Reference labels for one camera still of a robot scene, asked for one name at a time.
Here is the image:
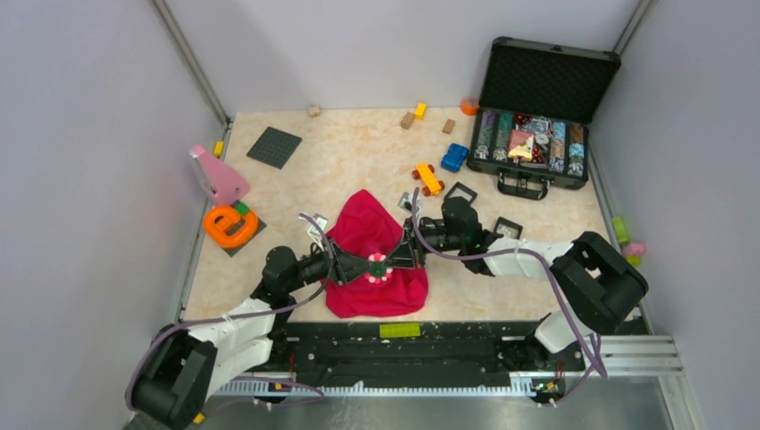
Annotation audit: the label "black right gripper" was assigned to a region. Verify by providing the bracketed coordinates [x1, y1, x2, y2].
[383, 215, 464, 269]

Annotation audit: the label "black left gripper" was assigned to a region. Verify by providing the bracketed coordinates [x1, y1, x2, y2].
[285, 235, 376, 293]

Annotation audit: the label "pink flower brooch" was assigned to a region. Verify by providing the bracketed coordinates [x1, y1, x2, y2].
[364, 253, 393, 284]

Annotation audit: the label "magenta garment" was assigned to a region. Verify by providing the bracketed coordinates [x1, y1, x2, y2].
[325, 190, 429, 318]

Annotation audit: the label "white silver brooch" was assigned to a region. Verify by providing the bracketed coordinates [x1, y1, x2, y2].
[499, 226, 514, 237]

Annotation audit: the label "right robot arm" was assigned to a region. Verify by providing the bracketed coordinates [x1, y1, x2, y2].
[370, 197, 649, 369]

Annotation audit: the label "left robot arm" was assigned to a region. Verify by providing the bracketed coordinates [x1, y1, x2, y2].
[125, 242, 393, 429]

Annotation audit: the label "green flat brick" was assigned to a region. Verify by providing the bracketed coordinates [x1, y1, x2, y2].
[378, 322, 422, 340]

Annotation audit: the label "yellow toy car red wheels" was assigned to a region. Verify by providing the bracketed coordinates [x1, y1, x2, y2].
[411, 163, 445, 196]

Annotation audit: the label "blue toy car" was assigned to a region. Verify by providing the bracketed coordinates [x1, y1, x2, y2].
[440, 142, 469, 173]

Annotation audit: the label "orange plastic toy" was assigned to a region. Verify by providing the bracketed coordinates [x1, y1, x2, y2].
[203, 204, 260, 250]

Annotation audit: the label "dark grey building baseplate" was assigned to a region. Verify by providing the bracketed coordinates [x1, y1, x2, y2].
[246, 126, 302, 169]

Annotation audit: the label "pink plastic piece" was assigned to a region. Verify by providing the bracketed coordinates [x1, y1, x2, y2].
[189, 145, 251, 206]

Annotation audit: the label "playing card box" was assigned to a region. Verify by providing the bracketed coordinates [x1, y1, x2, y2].
[507, 130, 535, 162]

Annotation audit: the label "orange object behind case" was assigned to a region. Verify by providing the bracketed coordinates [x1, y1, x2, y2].
[460, 99, 479, 116]

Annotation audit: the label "small yellow block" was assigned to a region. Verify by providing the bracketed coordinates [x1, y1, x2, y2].
[213, 141, 225, 159]

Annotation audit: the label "black poker chip case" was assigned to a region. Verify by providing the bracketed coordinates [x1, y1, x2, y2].
[466, 37, 621, 200]

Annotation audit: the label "green pink toy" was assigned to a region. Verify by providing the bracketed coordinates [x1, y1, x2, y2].
[611, 217, 647, 267]

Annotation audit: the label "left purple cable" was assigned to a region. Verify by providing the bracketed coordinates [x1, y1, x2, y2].
[125, 212, 337, 414]

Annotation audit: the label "purple cable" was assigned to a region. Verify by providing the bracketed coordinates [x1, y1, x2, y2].
[410, 187, 609, 408]
[125, 212, 337, 414]

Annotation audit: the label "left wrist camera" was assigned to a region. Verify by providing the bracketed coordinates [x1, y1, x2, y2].
[305, 213, 327, 240]

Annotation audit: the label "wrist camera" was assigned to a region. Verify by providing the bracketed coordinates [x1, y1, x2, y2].
[305, 213, 327, 240]
[397, 192, 423, 218]

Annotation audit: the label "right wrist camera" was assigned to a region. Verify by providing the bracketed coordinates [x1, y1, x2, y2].
[397, 192, 423, 218]

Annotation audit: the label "black square frame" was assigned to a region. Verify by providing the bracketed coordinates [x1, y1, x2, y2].
[494, 217, 523, 239]
[444, 182, 478, 205]

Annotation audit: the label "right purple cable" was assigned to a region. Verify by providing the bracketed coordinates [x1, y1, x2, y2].
[410, 187, 609, 408]

